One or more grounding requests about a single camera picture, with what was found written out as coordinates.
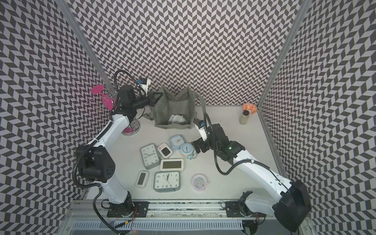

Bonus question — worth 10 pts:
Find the orange patterned bowl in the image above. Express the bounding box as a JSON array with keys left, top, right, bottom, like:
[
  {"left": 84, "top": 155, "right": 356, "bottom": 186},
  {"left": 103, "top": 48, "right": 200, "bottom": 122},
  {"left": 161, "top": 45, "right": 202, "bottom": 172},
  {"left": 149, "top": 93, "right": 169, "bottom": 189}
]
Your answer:
[{"left": 242, "top": 103, "right": 257, "bottom": 115}]

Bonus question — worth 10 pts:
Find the white square analog clock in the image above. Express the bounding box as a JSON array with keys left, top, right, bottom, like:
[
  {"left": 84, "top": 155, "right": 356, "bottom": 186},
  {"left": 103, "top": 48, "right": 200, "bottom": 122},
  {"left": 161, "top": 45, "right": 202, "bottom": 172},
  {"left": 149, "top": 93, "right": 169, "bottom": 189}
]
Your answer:
[{"left": 171, "top": 115, "right": 188, "bottom": 125}]

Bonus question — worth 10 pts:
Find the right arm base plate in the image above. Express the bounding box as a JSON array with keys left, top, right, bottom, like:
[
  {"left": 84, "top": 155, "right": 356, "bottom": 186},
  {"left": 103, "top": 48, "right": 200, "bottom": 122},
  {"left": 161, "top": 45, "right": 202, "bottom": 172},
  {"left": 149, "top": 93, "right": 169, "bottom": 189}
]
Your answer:
[{"left": 221, "top": 201, "right": 267, "bottom": 218}]

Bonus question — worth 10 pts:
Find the grey-green tall analog clock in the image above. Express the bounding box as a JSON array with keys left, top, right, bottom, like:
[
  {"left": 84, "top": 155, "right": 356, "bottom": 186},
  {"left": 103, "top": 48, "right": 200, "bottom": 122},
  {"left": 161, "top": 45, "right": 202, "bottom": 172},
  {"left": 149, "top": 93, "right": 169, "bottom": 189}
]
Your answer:
[{"left": 140, "top": 144, "right": 161, "bottom": 170}]

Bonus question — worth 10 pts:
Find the blue round twin-bell clock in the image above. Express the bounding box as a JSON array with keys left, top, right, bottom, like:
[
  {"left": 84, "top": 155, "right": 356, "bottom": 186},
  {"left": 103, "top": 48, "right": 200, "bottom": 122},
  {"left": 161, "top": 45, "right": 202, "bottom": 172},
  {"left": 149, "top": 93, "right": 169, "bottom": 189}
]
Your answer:
[{"left": 180, "top": 143, "right": 197, "bottom": 159}]

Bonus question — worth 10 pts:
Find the green canvas bag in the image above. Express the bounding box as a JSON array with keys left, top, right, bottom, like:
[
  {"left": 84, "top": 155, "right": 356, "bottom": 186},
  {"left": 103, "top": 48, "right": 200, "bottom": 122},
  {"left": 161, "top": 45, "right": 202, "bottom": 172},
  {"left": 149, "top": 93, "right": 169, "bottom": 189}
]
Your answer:
[{"left": 143, "top": 86, "right": 206, "bottom": 130}]

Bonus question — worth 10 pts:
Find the white orange digital clock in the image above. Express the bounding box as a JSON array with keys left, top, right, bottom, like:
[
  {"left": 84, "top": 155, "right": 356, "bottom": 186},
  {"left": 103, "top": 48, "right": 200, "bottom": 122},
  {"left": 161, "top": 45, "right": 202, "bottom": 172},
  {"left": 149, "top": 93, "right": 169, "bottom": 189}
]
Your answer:
[{"left": 158, "top": 143, "right": 173, "bottom": 159}]

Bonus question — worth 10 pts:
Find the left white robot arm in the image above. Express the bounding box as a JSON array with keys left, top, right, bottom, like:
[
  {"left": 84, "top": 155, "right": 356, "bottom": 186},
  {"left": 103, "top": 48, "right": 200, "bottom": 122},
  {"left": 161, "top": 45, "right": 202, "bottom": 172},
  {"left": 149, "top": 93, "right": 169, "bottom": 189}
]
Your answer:
[{"left": 72, "top": 70, "right": 163, "bottom": 217}]

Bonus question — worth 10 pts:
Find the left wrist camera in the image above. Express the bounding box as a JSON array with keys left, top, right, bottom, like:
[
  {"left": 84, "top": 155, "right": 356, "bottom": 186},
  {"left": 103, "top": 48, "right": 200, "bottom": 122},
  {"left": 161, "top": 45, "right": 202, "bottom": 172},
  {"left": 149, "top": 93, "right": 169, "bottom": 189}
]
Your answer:
[{"left": 138, "top": 78, "right": 151, "bottom": 94}]

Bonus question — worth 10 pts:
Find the small glass bottle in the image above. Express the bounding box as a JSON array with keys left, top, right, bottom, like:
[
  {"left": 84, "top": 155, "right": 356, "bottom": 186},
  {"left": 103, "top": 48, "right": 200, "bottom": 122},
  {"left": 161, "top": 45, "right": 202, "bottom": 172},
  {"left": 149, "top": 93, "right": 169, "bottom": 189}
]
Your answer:
[{"left": 239, "top": 110, "right": 250, "bottom": 125}]

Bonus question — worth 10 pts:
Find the small grey digital clock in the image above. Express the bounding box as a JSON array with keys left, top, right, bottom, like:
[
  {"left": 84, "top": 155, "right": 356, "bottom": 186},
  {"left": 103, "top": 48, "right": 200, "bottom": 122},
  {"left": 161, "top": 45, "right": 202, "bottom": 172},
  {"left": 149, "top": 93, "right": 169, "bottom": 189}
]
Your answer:
[{"left": 135, "top": 170, "right": 149, "bottom": 189}]

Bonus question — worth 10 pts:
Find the grey-green large analog clock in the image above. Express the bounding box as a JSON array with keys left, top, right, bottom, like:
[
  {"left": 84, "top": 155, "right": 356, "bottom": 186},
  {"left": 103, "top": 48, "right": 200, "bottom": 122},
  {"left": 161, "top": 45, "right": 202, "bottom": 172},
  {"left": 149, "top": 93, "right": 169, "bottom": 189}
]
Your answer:
[{"left": 153, "top": 171, "right": 181, "bottom": 193}]

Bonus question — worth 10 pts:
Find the white twin-bell alarm clock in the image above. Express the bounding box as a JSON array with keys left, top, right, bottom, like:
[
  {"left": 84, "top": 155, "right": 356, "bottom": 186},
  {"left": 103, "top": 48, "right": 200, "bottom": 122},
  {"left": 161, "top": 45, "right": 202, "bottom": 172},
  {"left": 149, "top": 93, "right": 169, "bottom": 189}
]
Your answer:
[{"left": 167, "top": 115, "right": 174, "bottom": 124}]

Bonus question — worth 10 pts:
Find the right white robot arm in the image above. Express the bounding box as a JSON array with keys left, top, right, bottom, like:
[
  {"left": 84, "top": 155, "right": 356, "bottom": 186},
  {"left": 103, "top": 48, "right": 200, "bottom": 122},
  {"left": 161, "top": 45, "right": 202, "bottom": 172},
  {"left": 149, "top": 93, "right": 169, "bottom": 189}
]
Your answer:
[{"left": 193, "top": 113, "right": 312, "bottom": 233}]

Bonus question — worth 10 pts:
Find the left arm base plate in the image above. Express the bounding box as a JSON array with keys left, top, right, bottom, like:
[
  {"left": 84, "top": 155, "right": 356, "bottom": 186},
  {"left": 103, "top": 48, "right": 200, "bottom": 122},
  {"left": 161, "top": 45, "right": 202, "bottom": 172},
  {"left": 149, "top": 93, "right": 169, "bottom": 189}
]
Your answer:
[{"left": 107, "top": 201, "right": 149, "bottom": 218}]

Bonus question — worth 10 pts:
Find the aluminium front rail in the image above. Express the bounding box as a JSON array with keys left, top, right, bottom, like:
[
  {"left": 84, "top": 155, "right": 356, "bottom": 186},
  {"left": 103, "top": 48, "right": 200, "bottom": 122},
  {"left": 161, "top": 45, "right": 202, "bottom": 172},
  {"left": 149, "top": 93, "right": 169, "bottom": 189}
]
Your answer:
[{"left": 69, "top": 199, "right": 274, "bottom": 219}]

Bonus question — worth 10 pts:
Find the white wide digital clock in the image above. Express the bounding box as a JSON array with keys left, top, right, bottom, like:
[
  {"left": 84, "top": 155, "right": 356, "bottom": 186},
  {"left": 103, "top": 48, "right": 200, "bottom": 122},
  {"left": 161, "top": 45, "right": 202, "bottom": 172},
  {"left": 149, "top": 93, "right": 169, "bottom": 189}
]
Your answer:
[{"left": 160, "top": 158, "right": 184, "bottom": 171}]

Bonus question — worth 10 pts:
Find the light blue square clock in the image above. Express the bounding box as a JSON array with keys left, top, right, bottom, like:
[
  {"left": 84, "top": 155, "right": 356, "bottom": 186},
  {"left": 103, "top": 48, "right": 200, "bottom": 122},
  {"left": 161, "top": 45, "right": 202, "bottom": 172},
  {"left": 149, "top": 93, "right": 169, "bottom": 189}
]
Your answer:
[{"left": 169, "top": 135, "right": 186, "bottom": 150}]

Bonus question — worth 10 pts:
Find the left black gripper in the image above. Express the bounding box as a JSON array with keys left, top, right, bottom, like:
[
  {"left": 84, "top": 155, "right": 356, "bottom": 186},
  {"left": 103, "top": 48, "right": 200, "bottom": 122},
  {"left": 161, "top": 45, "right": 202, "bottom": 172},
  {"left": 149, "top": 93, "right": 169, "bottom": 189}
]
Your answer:
[{"left": 131, "top": 91, "right": 163, "bottom": 110}]

